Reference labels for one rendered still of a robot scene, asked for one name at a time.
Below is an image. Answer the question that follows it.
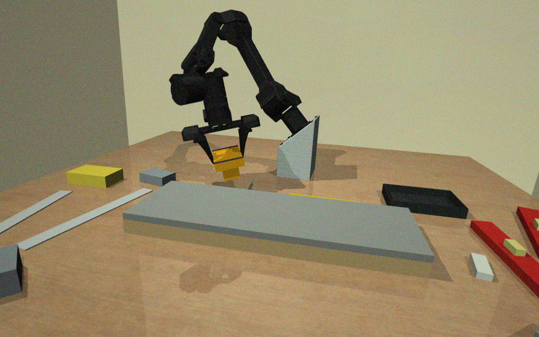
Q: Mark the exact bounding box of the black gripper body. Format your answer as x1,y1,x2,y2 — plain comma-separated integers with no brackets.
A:
181,96,261,141

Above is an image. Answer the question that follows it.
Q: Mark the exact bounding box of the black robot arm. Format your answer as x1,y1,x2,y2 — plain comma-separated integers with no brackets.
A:
169,9,310,137

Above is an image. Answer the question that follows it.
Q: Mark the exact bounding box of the grey flat strip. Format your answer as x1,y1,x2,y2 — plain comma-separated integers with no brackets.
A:
0,190,72,234
17,188,153,251

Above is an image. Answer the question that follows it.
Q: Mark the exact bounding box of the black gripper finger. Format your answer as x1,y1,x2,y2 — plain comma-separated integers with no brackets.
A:
193,136,214,164
238,129,252,156

